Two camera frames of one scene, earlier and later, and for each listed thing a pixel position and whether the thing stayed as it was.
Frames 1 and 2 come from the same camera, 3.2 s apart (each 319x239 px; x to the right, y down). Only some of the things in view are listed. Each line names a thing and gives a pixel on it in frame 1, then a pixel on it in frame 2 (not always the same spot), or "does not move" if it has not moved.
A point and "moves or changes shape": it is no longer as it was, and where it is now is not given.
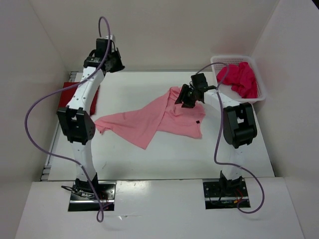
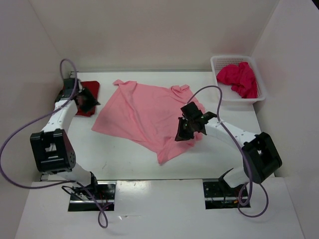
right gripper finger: [183, 94] to [184, 131]
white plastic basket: [227, 90] does not move
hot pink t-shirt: [241, 77] does not move
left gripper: [120, 66] to [92, 103]
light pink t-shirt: [165, 116] moves or changes shape
